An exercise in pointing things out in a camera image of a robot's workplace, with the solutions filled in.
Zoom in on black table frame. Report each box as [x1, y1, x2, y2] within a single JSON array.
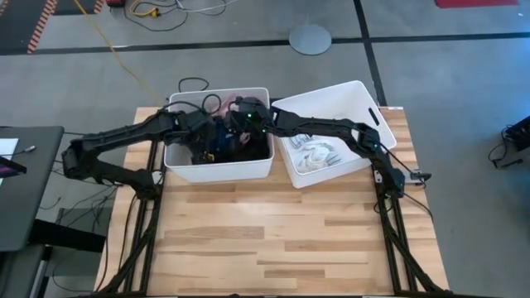
[[94, 97, 452, 298]]

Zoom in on white plastic bin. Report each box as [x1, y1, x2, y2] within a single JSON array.
[[272, 80, 398, 190], [163, 86, 276, 185]]

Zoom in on black device with cables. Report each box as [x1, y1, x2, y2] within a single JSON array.
[[487, 115, 530, 170]]

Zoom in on black floor cables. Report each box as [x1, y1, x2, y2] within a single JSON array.
[[123, 0, 229, 33]]

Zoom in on white paper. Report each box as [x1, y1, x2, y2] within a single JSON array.
[[0, 138, 20, 161]]

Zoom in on grey clamp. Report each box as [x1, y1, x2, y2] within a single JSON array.
[[408, 169, 432, 183]]

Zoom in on navy dotted garment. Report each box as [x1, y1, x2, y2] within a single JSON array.
[[213, 123, 234, 161]]

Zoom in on grey plug cable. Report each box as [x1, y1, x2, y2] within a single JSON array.
[[3, 145, 36, 158]]

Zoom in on black garment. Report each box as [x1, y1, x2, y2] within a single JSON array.
[[223, 97, 272, 163]]

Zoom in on dark tablet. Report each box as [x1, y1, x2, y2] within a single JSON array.
[[0, 156, 27, 179]]

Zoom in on black desk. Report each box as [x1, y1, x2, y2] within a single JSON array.
[[0, 126, 65, 253]]

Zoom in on red floor mat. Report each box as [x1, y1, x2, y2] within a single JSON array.
[[434, 0, 519, 8]]

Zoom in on grey round lamp base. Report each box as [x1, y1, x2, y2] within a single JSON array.
[[288, 23, 332, 56]]

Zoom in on pink garment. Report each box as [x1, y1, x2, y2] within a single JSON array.
[[217, 94, 252, 144]]

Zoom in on hazard striped floor mat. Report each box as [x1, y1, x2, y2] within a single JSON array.
[[0, 0, 104, 55]]

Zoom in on white garment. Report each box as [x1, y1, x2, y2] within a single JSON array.
[[296, 138, 343, 174]]

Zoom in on black cable loop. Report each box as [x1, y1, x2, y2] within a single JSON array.
[[177, 77, 210, 93]]

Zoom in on black cables under desk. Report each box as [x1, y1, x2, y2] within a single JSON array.
[[39, 131, 130, 293]]

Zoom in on yellow cable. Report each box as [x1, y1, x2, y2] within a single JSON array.
[[72, 0, 166, 107]]

